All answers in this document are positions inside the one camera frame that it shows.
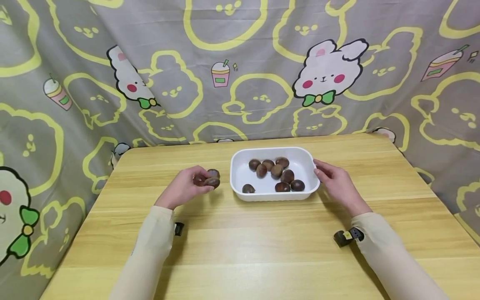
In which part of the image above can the batch of brown chestnuts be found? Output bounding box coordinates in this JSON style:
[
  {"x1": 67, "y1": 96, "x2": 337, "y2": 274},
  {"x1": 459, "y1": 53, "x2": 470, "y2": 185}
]
[{"x1": 242, "y1": 157, "x2": 306, "y2": 194}]

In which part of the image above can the white plastic tray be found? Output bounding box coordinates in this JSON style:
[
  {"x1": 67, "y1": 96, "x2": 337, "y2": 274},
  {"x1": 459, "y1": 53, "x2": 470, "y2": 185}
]
[{"x1": 229, "y1": 147, "x2": 321, "y2": 202}]

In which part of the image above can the person's right hand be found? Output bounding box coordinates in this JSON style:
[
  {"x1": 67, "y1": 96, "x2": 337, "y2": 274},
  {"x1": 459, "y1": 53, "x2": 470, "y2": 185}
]
[{"x1": 313, "y1": 159, "x2": 373, "y2": 217}]

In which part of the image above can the person's left forearm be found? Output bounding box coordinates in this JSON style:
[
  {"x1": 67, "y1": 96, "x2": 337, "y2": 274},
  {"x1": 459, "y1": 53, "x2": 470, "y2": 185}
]
[{"x1": 108, "y1": 205, "x2": 177, "y2": 300}]

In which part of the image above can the person's right forearm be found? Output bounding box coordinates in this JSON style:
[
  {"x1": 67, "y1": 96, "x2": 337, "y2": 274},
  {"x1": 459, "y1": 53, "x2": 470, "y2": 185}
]
[{"x1": 350, "y1": 212, "x2": 450, "y2": 300}]

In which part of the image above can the person's left hand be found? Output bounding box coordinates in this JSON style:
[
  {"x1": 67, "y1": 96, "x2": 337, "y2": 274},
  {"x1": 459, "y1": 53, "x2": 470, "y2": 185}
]
[{"x1": 154, "y1": 165, "x2": 216, "y2": 210}]

